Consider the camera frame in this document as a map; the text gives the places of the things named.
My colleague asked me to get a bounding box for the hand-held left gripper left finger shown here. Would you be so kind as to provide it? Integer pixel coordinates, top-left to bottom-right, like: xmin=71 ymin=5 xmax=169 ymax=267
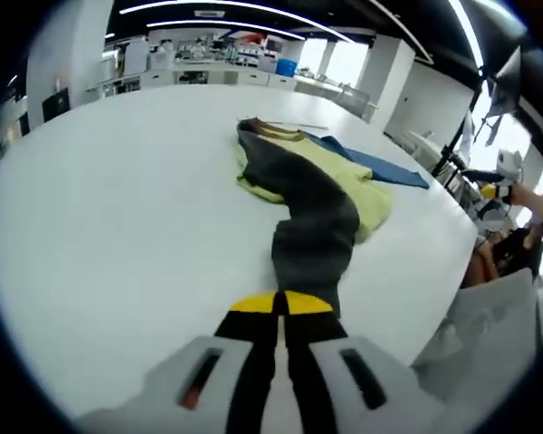
xmin=79 ymin=291 xmax=282 ymax=434

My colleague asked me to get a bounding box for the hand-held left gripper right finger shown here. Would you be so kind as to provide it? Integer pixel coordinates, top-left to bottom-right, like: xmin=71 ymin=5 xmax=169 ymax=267
xmin=282 ymin=290 xmax=449 ymax=434

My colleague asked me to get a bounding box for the blue cloth template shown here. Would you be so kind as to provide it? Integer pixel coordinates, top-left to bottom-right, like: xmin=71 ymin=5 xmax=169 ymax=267
xmin=305 ymin=133 xmax=431 ymax=191

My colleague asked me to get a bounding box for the yellow and grey garment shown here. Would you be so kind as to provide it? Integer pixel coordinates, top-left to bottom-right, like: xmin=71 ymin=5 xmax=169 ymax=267
xmin=234 ymin=116 xmax=395 ymax=317

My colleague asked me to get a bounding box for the black tripod stand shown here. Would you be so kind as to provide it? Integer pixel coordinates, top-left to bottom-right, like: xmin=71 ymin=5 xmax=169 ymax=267
xmin=429 ymin=67 xmax=497 ymax=191

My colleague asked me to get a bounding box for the dark studio light panel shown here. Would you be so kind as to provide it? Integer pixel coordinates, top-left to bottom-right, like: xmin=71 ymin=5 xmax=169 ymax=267
xmin=491 ymin=42 xmax=543 ymax=150

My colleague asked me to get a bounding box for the white square pillar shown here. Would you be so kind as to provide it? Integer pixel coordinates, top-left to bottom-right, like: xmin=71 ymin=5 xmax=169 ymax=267
xmin=369 ymin=35 xmax=417 ymax=132
xmin=26 ymin=0 xmax=114 ymax=130

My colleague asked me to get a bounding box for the white lab counter row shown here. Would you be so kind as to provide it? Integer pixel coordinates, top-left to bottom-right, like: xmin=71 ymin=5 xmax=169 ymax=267
xmin=85 ymin=67 xmax=372 ymax=121

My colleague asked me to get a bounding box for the ceiling light strip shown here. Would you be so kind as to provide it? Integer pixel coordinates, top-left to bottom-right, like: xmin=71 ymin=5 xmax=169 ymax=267
xmin=119 ymin=0 xmax=358 ymax=44
xmin=147 ymin=20 xmax=307 ymax=42

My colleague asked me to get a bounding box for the black box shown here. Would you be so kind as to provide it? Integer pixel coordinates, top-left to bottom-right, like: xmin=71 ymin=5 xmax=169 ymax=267
xmin=42 ymin=88 xmax=70 ymax=122

